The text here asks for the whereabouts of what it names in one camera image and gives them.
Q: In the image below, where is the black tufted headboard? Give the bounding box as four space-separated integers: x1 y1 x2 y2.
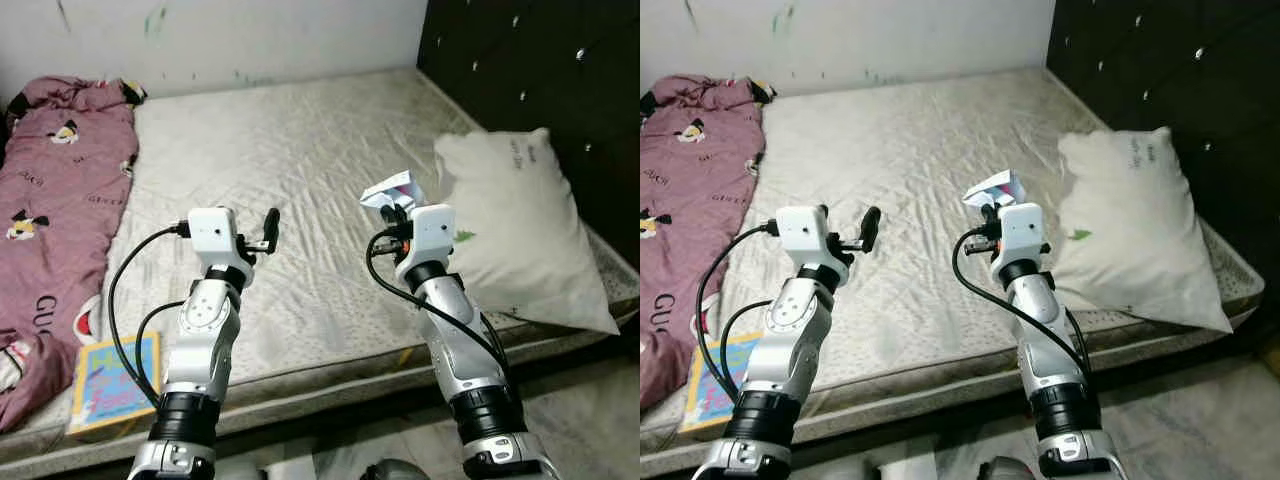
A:
1044 0 1280 303
416 0 641 273

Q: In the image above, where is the purple printed blanket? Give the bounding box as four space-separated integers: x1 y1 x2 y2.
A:
640 74 777 411
0 75 149 433

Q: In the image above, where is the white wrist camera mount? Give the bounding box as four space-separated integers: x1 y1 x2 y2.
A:
187 207 247 269
774 205 837 269
989 202 1047 264
399 204 458 267

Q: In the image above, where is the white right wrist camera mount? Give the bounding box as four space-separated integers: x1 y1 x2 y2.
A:
989 202 1047 264
399 204 458 267

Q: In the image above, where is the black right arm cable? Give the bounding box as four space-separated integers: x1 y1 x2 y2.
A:
950 230 1097 387
364 232 513 383

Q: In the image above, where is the silver robot right leg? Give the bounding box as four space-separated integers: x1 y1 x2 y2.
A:
978 456 1042 480
361 458 432 480

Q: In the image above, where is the white paper wrapper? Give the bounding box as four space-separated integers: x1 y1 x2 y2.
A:
961 169 1029 211
359 171 424 213

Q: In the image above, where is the colourful children's book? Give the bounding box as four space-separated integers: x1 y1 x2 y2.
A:
65 331 163 442
680 330 767 434

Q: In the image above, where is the white pillow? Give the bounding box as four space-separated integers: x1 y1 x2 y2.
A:
432 127 622 337
1054 126 1234 335

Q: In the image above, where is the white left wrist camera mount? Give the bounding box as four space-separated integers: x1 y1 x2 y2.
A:
774 205 837 269
187 207 247 269

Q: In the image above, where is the white quilted mattress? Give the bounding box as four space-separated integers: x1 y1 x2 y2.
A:
640 67 1267 479
0 67 641 467

